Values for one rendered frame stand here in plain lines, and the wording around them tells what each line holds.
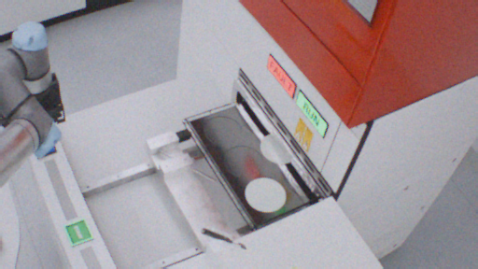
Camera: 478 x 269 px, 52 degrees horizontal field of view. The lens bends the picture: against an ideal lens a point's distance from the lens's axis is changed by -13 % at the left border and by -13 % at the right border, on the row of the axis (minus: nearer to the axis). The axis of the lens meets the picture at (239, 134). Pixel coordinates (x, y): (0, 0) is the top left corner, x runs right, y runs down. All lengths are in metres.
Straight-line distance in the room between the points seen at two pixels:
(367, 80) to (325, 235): 0.41
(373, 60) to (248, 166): 0.55
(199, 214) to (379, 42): 0.63
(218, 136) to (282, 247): 0.38
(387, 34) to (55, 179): 0.81
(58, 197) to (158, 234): 0.28
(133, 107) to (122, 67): 1.32
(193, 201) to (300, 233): 0.28
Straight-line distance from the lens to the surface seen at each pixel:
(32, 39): 1.07
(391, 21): 0.91
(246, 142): 1.43
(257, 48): 1.39
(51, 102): 1.21
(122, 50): 3.00
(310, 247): 1.21
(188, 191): 1.35
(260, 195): 1.34
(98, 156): 1.49
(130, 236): 1.35
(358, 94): 1.02
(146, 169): 1.42
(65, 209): 1.24
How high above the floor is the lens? 2.00
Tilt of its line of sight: 50 degrees down
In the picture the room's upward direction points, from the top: 11 degrees clockwise
